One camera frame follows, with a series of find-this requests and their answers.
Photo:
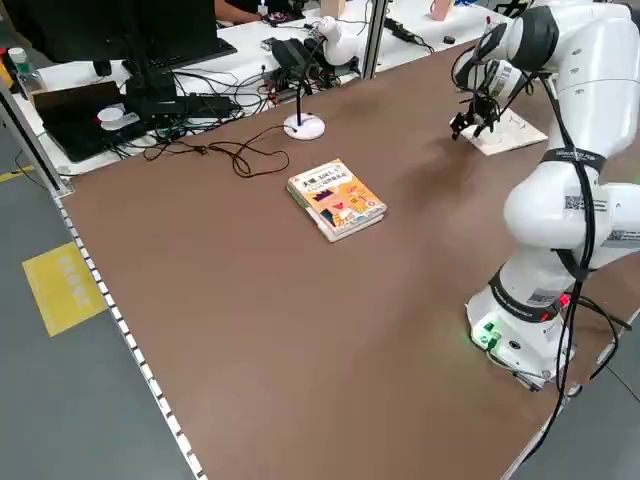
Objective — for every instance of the black power adapter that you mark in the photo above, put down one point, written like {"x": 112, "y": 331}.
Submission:
{"x": 400, "y": 30}

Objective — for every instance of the yellow illustrated book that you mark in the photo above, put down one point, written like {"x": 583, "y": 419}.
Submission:
{"x": 335, "y": 200}

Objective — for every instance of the black finned power supply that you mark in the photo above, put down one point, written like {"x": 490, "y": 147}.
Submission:
{"x": 292, "y": 52}

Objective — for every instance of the beige wooden block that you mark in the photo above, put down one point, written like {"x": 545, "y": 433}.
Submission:
{"x": 334, "y": 6}

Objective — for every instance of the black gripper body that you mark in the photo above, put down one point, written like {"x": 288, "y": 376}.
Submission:
{"x": 484, "y": 106}

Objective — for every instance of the black tape roll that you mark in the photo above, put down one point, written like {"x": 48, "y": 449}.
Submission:
{"x": 448, "y": 39}

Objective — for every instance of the clear bottle with white cap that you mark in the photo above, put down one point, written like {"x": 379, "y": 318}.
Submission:
{"x": 22, "y": 75}

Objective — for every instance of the pink container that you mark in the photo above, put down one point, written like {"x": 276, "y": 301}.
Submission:
{"x": 439, "y": 10}

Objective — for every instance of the aluminium frame post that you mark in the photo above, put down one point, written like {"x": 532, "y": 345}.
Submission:
{"x": 30, "y": 145}
{"x": 375, "y": 40}

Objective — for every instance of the person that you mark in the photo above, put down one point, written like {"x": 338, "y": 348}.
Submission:
{"x": 240, "y": 10}

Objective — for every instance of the black laptop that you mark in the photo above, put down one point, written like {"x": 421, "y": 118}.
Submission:
{"x": 65, "y": 125}

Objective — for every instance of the black computer monitor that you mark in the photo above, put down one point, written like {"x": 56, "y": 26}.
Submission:
{"x": 125, "y": 25}

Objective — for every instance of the white desk lamp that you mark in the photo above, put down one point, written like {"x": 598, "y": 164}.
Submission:
{"x": 342, "y": 45}

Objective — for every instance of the yellow floor sticker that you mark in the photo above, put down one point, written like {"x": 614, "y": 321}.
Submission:
{"x": 60, "y": 290}

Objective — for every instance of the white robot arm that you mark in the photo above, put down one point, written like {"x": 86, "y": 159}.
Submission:
{"x": 590, "y": 75}

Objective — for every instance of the black keyboard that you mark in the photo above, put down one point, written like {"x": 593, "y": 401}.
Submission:
{"x": 200, "y": 52}

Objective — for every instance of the white round disc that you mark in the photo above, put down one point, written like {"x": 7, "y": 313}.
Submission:
{"x": 112, "y": 116}

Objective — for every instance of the white lined notebook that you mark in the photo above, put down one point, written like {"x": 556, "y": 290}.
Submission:
{"x": 515, "y": 132}

